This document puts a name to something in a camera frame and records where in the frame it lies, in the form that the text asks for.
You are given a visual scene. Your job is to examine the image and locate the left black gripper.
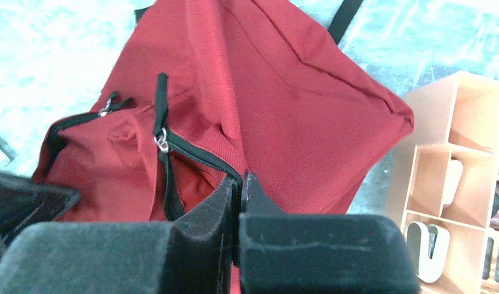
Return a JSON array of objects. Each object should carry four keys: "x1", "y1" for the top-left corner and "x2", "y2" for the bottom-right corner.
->
[{"x1": 0, "y1": 171, "x2": 81, "y2": 260}]

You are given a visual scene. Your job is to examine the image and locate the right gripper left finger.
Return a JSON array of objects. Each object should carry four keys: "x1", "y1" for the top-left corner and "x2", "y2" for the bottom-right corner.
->
[{"x1": 0, "y1": 176, "x2": 238, "y2": 293}]

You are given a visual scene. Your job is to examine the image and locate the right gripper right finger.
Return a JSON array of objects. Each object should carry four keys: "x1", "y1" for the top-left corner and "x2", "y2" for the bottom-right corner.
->
[{"x1": 239, "y1": 172, "x2": 421, "y2": 293}]

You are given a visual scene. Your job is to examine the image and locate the red backpack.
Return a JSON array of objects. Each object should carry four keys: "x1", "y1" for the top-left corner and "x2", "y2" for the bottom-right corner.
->
[{"x1": 32, "y1": 0, "x2": 416, "y2": 294}]

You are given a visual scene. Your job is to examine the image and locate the white stapler in organizer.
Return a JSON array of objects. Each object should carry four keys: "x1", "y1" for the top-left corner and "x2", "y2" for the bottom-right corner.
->
[{"x1": 405, "y1": 221, "x2": 451, "y2": 283}]

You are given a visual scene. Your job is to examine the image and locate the orange plastic file organizer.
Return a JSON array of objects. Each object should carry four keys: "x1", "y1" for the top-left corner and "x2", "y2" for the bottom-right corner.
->
[{"x1": 385, "y1": 71, "x2": 499, "y2": 293}]

